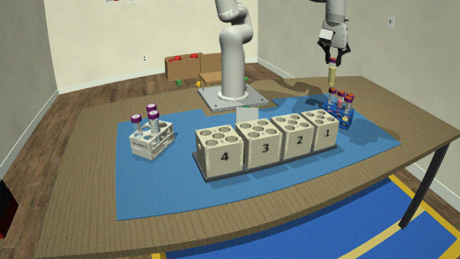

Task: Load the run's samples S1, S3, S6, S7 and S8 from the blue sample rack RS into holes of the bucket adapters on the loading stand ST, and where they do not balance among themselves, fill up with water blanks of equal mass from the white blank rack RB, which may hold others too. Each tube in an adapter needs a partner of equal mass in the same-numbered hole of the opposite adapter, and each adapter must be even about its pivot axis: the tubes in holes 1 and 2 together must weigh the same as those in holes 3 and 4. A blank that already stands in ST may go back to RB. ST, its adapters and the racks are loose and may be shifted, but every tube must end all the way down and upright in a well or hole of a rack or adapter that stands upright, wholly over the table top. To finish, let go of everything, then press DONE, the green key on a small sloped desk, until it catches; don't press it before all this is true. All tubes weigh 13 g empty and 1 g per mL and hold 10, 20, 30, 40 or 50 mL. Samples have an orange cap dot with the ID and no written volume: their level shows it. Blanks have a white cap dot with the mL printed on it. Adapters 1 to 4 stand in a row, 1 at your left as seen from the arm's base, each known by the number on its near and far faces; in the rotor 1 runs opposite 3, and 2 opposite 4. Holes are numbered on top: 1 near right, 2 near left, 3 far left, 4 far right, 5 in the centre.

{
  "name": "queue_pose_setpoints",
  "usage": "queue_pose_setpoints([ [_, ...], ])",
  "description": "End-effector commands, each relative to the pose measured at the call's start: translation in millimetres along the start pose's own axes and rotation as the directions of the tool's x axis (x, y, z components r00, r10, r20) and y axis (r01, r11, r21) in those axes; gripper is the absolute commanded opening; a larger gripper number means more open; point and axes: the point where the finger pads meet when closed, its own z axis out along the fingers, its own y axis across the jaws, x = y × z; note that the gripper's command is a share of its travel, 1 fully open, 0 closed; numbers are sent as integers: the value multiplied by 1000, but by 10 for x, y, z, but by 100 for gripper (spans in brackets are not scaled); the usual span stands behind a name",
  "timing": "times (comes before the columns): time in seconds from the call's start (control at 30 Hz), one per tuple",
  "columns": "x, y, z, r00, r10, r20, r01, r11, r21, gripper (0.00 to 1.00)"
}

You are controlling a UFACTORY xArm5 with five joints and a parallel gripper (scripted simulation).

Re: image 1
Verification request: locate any white tube rack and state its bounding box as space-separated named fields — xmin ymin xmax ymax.
xmin=129 ymin=121 xmax=174 ymax=160

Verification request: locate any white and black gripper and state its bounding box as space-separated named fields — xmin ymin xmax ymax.
xmin=317 ymin=19 xmax=351 ymax=66

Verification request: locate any blue mat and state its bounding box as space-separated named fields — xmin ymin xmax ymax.
xmin=116 ymin=93 xmax=402 ymax=221

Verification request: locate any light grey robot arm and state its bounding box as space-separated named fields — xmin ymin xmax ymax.
xmin=215 ymin=0 xmax=349 ymax=102

